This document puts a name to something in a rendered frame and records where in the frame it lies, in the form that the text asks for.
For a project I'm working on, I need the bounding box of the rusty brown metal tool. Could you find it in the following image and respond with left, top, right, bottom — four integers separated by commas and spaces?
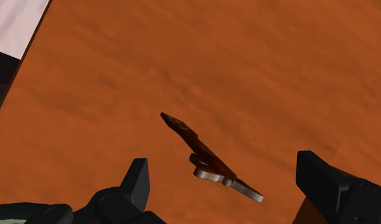
160, 111, 265, 204

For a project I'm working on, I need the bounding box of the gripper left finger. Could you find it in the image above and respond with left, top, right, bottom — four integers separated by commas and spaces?
25, 157, 167, 224

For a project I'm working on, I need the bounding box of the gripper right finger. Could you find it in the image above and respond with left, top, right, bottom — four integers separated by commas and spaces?
295, 150, 381, 224

